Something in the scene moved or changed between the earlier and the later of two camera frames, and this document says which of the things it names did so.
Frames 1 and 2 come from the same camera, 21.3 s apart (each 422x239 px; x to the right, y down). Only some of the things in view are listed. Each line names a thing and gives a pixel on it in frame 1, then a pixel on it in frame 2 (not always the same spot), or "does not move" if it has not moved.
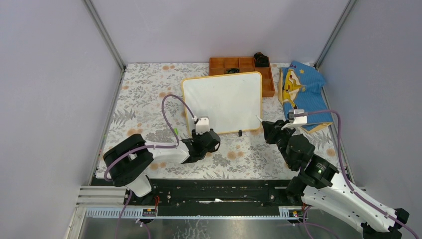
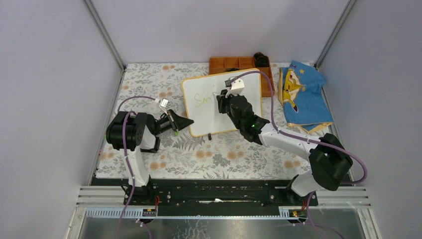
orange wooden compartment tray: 218,65 does not move
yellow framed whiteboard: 232,102 does not move
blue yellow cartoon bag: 300,87 does not move
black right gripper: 271,129 -> 222,100
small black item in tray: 232,70 does not move
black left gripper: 194,136 -> 176,121
